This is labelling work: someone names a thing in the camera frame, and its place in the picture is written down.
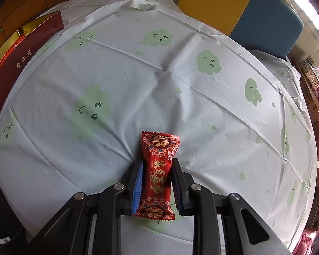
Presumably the patterned tissue box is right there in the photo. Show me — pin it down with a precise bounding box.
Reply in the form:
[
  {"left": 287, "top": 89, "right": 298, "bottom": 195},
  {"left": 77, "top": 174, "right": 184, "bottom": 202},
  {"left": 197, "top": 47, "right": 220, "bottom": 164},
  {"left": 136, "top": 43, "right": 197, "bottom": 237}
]
[{"left": 303, "top": 60, "right": 319, "bottom": 89}]

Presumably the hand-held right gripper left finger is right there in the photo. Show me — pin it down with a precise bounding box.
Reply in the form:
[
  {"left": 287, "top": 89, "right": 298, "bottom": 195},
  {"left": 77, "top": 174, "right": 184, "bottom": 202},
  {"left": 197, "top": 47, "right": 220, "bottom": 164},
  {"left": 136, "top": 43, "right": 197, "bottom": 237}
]
[{"left": 29, "top": 161, "right": 145, "bottom": 255}]

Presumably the red candy packet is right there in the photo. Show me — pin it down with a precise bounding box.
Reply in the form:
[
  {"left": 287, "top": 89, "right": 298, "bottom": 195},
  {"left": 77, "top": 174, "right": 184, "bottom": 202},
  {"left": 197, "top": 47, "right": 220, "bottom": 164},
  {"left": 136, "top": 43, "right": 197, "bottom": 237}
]
[{"left": 135, "top": 131, "right": 181, "bottom": 220}]

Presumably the black shoe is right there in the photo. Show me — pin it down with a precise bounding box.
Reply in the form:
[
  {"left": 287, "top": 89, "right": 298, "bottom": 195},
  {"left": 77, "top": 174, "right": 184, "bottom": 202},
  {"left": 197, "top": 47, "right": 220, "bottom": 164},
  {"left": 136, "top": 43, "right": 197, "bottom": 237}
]
[{"left": 0, "top": 197, "right": 26, "bottom": 247}]

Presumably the grey yellow blue headboard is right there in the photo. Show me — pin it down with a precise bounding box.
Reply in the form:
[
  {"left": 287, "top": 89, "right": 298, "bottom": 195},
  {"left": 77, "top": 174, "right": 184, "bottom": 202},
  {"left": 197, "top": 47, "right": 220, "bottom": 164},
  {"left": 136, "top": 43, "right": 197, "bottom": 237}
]
[{"left": 137, "top": 0, "right": 304, "bottom": 59}]

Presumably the pink plastic bag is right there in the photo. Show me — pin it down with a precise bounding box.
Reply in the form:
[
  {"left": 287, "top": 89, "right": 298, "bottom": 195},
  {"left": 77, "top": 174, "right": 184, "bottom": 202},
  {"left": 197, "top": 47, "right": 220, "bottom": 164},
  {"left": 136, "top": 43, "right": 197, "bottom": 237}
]
[{"left": 292, "top": 230, "right": 319, "bottom": 255}]

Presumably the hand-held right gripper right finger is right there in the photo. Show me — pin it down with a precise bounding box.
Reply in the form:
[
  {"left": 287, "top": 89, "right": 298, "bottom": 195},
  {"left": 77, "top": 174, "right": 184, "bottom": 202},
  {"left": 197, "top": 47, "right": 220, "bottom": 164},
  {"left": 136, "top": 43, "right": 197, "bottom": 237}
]
[{"left": 171, "top": 158, "right": 291, "bottom": 255}]

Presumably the window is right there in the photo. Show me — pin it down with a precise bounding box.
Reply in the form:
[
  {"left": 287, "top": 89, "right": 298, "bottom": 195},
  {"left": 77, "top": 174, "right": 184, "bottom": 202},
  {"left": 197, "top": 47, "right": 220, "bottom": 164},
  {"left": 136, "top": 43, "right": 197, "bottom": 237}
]
[{"left": 279, "top": 0, "right": 319, "bottom": 38}]

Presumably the gold tin box maroon outside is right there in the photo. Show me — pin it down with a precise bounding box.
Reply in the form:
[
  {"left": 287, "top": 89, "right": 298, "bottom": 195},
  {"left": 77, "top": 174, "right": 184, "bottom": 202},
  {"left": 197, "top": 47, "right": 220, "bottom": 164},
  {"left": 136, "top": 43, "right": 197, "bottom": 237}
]
[{"left": 0, "top": 11, "right": 65, "bottom": 128}]

